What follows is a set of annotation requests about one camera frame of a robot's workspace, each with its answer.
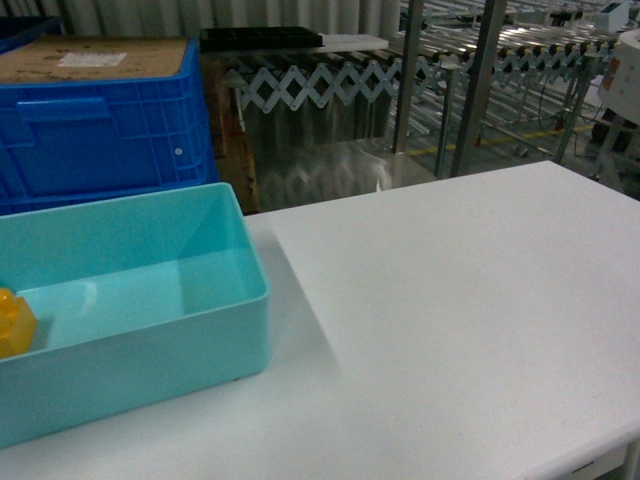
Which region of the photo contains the turquoise plastic box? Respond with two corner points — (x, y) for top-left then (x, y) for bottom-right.
(1, 183), (270, 447)

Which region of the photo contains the yellow toy block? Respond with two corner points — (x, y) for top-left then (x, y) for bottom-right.
(1, 288), (37, 359)

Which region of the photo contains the expandable roller conveyor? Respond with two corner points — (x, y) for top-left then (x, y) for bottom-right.
(226, 24), (619, 151)

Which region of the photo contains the upper right blue crate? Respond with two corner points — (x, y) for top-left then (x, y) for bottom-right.
(1, 37), (219, 198)

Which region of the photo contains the blue crate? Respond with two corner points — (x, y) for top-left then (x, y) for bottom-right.
(1, 37), (219, 198)
(1, 182), (206, 216)

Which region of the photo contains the lower right blue crate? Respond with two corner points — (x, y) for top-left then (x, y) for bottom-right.
(1, 182), (206, 216)

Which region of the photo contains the brown cardboard sheet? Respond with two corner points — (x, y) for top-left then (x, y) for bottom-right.
(1, 35), (189, 84)

